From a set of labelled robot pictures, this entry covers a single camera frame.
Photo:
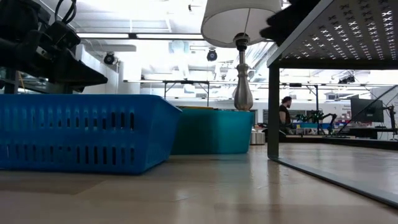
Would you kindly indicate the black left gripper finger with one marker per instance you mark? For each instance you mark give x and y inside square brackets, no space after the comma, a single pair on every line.
[77,74]

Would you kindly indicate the blue plastic basket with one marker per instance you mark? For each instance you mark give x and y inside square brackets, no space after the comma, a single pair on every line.
[77,133]

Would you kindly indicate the dark green plastic tray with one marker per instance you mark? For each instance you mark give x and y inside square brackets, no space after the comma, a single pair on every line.
[214,130]

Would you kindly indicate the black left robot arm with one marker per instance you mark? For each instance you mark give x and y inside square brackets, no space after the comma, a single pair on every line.
[15,31]

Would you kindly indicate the black background robot arm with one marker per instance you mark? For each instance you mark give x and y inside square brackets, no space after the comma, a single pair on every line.
[329,118]

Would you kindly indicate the dark metal rack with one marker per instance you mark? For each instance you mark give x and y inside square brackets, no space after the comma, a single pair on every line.
[11,84]

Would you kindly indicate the silver table lamp white shade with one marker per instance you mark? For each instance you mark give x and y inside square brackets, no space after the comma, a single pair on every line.
[242,18]

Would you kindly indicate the grey perforated metal riser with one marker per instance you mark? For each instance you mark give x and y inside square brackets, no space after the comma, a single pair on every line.
[342,31]

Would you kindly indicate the person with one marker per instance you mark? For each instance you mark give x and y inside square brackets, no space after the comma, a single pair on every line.
[283,113]

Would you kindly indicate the thin black rod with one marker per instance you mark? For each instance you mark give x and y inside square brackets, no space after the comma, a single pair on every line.
[367,109]

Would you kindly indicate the black monitor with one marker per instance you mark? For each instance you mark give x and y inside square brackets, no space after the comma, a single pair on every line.
[367,110]

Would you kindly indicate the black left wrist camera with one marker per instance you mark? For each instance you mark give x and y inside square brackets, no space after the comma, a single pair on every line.
[62,34]

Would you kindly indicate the black ceiling camera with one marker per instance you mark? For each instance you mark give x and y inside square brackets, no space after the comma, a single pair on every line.
[346,79]
[109,59]
[212,55]

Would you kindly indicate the black frame stand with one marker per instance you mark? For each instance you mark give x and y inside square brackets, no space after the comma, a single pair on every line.
[186,82]

